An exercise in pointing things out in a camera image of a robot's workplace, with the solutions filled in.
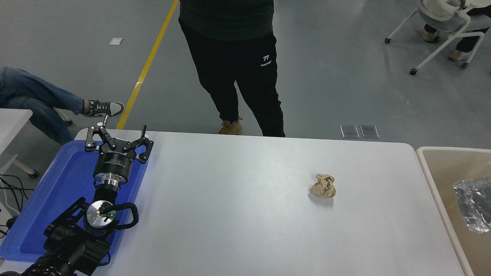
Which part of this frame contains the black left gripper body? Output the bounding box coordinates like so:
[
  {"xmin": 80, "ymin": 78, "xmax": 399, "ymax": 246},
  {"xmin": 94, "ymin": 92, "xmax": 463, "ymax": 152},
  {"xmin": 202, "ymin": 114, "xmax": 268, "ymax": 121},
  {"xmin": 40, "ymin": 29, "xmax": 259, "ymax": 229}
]
[{"xmin": 93, "ymin": 146, "xmax": 135, "ymax": 181}]

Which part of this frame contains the silver foil tray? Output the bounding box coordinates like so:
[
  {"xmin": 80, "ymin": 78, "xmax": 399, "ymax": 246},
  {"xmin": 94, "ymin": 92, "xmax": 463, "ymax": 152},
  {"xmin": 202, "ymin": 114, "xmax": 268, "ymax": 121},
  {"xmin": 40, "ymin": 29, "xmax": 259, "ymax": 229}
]
[{"xmin": 453, "ymin": 177, "xmax": 491, "ymax": 234}]

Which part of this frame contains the blue plastic tray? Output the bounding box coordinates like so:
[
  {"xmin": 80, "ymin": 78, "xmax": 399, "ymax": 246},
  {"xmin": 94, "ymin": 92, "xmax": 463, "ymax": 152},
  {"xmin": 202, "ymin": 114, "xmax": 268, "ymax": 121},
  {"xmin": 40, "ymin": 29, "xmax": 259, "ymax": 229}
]
[{"xmin": 0, "ymin": 140, "xmax": 149, "ymax": 263}]

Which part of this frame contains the person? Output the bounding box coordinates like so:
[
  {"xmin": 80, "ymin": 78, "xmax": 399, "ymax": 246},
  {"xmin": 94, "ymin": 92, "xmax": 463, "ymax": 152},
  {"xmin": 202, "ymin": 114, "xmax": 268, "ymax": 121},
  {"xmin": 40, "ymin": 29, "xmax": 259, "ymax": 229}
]
[
  {"xmin": 419, "ymin": 0, "xmax": 491, "ymax": 62},
  {"xmin": 0, "ymin": 66, "xmax": 125, "ymax": 145},
  {"xmin": 179, "ymin": 0, "xmax": 286, "ymax": 137}
]

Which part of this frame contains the small white side table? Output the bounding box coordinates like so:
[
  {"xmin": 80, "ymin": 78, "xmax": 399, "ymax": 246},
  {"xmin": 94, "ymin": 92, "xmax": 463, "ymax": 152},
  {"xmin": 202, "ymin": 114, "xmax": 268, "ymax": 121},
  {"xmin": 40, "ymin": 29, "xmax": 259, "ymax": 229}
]
[{"xmin": 0, "ymin": 108, "xmax": 39, "ymax": 179}]

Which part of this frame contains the crumpled tan paper ball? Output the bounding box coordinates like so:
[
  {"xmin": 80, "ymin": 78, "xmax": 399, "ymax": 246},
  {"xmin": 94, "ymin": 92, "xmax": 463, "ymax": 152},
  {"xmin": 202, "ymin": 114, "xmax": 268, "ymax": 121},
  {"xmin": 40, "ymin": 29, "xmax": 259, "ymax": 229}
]
[{"xmin": 309, "ymin": 174, "xmax": 336, "ymax": 198}]

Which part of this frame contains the large pale bin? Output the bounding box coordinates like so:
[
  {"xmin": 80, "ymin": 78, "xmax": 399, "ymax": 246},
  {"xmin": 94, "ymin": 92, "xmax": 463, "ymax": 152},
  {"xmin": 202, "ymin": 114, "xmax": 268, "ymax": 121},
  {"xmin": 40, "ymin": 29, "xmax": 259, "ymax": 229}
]
[{"xmin": 416, "ymin": 146, "xmax": 491, "ymax": 276}]

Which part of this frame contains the white wheeled chair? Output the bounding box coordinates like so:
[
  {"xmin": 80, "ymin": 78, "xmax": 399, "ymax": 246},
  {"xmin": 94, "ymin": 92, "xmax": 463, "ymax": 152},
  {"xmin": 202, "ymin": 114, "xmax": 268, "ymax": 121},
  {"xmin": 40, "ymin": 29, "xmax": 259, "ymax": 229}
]
[{"xmin": 385, "ymin": 0, "xmax": 491, "ymax": 76}]

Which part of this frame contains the black cable bundle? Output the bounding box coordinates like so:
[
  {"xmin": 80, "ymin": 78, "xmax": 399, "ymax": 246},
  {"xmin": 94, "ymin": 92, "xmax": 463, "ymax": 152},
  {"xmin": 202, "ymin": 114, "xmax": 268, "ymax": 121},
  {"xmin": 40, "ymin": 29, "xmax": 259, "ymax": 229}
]
[{"xmin": 0, "ymin": 174, "xmax": 30, "ymax": 235}]

